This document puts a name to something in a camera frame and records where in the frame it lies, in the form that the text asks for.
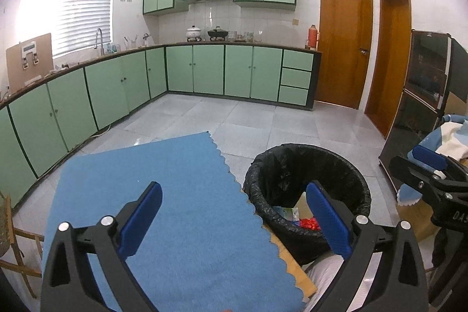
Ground white cooking pot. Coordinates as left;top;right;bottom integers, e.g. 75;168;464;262
186;25;202;42

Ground cardboard box with scale picture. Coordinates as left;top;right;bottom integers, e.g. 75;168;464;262
6;33;54;93

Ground black lined trash bin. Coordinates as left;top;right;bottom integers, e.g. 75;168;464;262
244;143;371;265

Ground green lower kitchen cabinets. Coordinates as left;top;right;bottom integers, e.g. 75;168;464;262
1;43;321;204

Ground light blue snack wrapper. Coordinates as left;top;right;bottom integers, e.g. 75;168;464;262
273;206;300;223

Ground chrome kitchen faucet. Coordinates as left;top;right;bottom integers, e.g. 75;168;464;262
94;28;105;56

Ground black glass cabinet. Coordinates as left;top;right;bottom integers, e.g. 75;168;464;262
378;30;467;192

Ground brown wooden door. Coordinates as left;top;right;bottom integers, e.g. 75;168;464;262
365;0;412;137
316;0;373;109

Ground orange thermos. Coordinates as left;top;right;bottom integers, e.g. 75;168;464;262
306;25;319;50

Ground blue felt table mat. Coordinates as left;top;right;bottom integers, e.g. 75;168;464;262
45;132;304;311

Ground black wok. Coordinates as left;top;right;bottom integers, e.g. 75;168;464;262
207;26;228;41

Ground red plastic bag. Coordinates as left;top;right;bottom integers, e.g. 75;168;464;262
298;217;321;231

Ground window with white blinds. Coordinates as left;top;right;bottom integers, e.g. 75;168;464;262
19;0;113;58

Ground wooden chair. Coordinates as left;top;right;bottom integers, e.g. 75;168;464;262
1;194;44;299

